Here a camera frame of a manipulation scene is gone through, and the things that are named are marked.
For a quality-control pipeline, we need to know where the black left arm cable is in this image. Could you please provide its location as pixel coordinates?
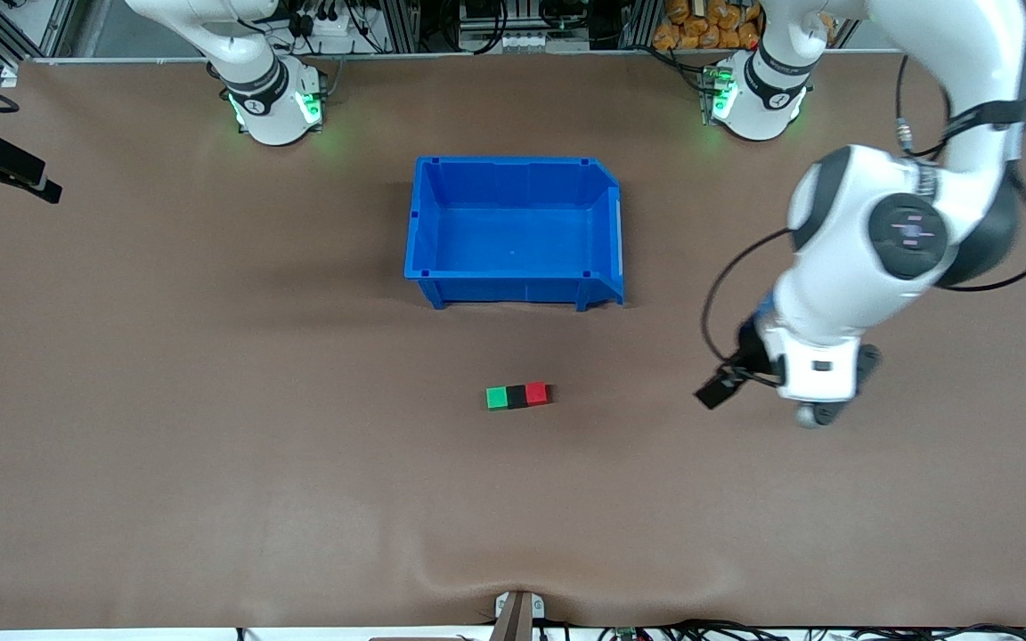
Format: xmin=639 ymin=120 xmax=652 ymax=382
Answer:
xmin=700 ymin=53 xmax=1026 ymax=368

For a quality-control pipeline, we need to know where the white power strip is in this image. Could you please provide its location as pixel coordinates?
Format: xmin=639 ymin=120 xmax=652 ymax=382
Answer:
xmin=293 ymin=7 xmax=364 ymax=42

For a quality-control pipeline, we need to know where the brown table cover mat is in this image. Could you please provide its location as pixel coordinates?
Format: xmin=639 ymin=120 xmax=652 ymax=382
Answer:
xmin=0 ymin=49 xmax=1026 ymax=631

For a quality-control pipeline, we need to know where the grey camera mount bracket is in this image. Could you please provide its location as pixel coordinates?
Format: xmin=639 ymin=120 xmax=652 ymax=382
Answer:
xmin=493 ymin=590 xmax=546 ymax=641

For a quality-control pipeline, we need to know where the orange packaged goods pile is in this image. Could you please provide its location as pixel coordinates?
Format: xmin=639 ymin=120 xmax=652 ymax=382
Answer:
xmin=653 ymin=0 xmax=764 ymax=52

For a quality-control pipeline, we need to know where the blue plastic storage bin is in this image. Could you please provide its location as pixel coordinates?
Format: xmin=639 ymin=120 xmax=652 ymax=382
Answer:
xmin=403 ymin=157 xmax=625 ymax=312

